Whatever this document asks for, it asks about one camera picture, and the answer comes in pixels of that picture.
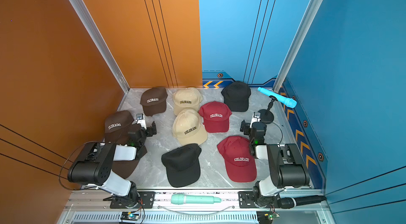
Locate brown cap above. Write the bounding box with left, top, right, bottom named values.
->
left=104, top=111, right=134, bottom=143
left=140, top=87, right=168, bottom=116
left=112, top=137, right=148, bottom=179

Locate maroon cap front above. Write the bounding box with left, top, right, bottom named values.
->
left=217, top=136, right=257, bottom=183

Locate maroon cap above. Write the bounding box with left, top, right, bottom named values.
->
left=217, top=136, right=257, bottom=183
left=198, top=101, right=232, bottom=133

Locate beige cap back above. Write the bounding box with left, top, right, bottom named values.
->
left=172, top=87, right=203, bottom=116

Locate beige cap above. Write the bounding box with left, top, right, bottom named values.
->
left=172, top=108, right=208, bottom=146
left=172, top=87, right=203, bottom=116

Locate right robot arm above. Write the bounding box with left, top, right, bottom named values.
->
left=240, top=121, right=310, bottom=208

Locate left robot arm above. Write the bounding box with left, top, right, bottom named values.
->
left=67, top=122, right=157, bottom=209

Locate black microphone stand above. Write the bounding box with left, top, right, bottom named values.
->
left=258, top=96, right=277, bottom=124

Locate brown cap back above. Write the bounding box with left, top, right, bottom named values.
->
left=140, top=87, right=168, bottom=116

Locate black cap back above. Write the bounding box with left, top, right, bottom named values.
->
left=221, top=81, right=251, bottom=112

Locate black cap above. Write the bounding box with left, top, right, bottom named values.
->
left=221, top=81, right=251, bottom=112
left=161, top=143, right=202, bottom=188

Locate maroon cap back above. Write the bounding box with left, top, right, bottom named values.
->
left=198, top=101, right=232, bottom=133

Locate blue microphone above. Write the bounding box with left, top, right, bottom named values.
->
left=258, top=87, right=297, bottom=108

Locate beige cap centre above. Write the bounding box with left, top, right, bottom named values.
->
left=172, top=108, right=208, bottom=146

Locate black cap front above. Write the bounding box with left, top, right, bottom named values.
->
left=161, top=143, right=202, bottom=188

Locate black microphone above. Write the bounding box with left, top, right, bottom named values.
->
left=277, top=195, right=326, bottom=209

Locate mint green microphone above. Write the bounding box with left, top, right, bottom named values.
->
left=171, top=193, right=222, bottom=205

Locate left green circuit board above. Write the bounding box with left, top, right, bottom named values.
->
left=120, top=212, right=141, bottom=223

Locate right circuit board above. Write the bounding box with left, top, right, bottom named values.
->
left=256, top=211, right=280, bottom=224

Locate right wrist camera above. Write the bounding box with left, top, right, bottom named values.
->
left=251, top=112, right=261, bottom=124

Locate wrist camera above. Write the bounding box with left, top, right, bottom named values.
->
left=251, top=112, right=261, bottom=124
left=135, top=113, right=147, bottom=129

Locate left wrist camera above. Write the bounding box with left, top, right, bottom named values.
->
left=135, top=113, right=147, bottom=129

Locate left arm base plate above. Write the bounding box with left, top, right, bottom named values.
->
left=104, top=191, right=155, bottom=210

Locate aluminium front rail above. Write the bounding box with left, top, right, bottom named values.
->
left=57, top=188, right=335, bottom=224

